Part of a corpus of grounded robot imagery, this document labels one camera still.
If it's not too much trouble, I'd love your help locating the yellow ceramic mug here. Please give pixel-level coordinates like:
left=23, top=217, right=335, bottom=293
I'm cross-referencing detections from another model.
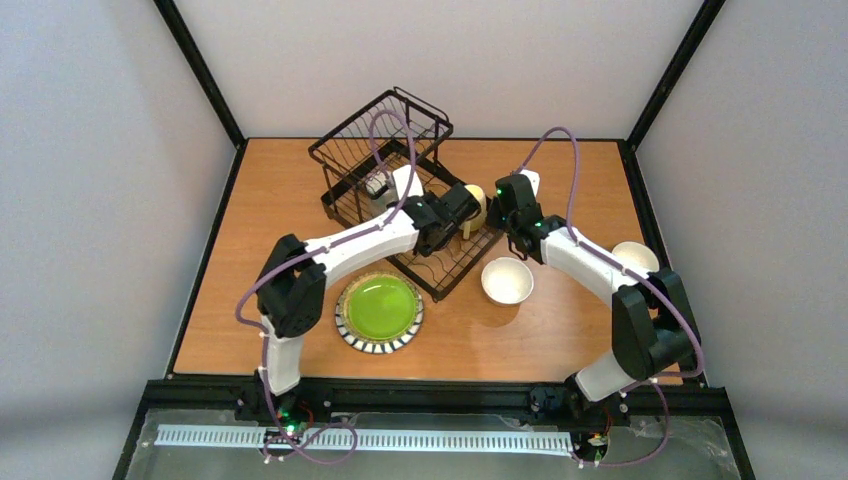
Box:
left=461, top=184, right=487, bottom=240

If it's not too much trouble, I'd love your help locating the black wire dish rack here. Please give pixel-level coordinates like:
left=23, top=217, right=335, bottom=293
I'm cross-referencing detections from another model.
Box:
left=308, top=86, right=502, bottom=302

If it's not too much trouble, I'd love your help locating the tall patterned ceramic cup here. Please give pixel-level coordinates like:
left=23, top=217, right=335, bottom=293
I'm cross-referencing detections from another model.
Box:
left=365, top=173, right=398, bottom=202

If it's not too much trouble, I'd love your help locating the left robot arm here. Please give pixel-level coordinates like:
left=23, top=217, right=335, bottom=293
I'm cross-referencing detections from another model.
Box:
left=246, top=184, right=489, bottom=396

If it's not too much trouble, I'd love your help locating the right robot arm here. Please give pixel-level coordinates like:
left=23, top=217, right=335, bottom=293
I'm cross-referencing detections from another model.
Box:
left=486, top=170, right=702, bottom=402

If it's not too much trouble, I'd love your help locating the green plate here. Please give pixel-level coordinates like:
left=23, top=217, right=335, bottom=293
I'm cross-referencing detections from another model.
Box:
left=342, top=273, right=418, bottom=341

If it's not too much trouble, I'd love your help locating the striped plate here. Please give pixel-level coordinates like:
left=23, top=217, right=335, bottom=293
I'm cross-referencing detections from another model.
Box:
left=334, top=271, right=424, bottom=355

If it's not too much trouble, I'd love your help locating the white bowl at right edge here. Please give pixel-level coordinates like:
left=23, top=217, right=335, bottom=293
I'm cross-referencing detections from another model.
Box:
left=611, top=241, right=661, bottom=272

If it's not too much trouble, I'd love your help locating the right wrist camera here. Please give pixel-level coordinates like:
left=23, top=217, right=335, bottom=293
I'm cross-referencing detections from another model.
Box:
left=519, top=168, right=541, bottom=196

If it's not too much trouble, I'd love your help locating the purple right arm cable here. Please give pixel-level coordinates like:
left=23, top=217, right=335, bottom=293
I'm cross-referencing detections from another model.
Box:
left=516, top=126, right=706, bottom=469

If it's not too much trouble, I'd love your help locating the black enclosure frame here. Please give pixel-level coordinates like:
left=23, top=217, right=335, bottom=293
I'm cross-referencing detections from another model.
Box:
left=114, top=0, right=755, bottom=479

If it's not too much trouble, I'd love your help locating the white cable duct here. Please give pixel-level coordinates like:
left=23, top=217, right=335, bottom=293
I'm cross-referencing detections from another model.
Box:
left=153, top=424, right=573, bottom=456

